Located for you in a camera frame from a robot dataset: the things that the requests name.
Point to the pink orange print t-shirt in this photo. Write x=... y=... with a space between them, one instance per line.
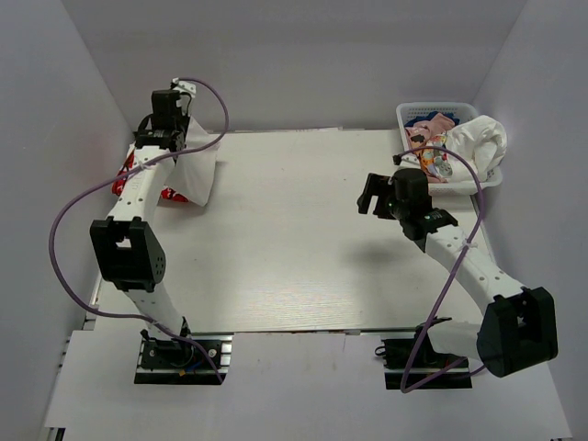
x=430 y=134

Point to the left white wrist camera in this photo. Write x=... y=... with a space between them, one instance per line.
x=183 y=87

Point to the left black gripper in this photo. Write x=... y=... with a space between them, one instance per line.
x=185 y=127

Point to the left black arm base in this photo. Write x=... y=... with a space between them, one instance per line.
x=173 y=363

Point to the white green Charlie Brown t-shirt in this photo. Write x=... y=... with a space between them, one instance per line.
x=193 y=175

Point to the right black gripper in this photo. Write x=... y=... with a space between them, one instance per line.
x=373 y=195

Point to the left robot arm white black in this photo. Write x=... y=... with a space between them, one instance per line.
x=127 y=250

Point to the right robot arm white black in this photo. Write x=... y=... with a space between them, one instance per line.
x=518 y=329

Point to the white plastic basket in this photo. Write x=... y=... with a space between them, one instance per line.
x=408 y=113

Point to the white colourful print t-shirt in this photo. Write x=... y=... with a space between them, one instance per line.
x=477 y=146

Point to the folded red white t-shirt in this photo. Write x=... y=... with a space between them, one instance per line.
x=117 y=187

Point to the blue garment in basket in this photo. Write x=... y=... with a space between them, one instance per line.
x=447 y=115

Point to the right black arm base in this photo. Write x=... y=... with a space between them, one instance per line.
x=394 y=353

